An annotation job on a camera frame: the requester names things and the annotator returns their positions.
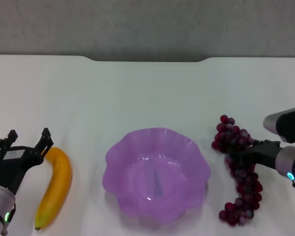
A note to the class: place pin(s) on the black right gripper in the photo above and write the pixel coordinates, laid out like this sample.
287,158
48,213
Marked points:
266,155

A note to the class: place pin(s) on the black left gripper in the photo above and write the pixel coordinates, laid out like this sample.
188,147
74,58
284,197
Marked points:
9,169

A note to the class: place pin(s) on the dark red grape bunch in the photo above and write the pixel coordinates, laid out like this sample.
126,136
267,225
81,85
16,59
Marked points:
245,186

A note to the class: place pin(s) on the yellow banana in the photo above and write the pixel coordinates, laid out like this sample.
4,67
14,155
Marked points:
56,182

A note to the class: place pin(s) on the purple wavy plastic bowl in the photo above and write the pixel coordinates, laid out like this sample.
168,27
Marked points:
155,172

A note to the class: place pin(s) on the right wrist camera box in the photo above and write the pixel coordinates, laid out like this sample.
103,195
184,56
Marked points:
287,125

